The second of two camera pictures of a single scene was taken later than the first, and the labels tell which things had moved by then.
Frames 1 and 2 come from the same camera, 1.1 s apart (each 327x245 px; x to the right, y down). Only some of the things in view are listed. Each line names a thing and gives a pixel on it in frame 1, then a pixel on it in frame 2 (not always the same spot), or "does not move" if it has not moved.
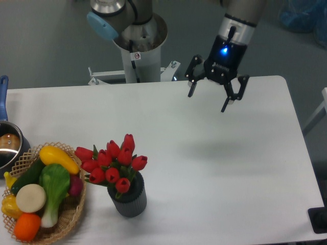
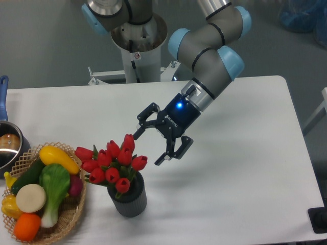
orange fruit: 26,226 does not move
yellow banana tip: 9,179 does not move
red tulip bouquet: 115,166 does not move
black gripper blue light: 220,66 to 172,122
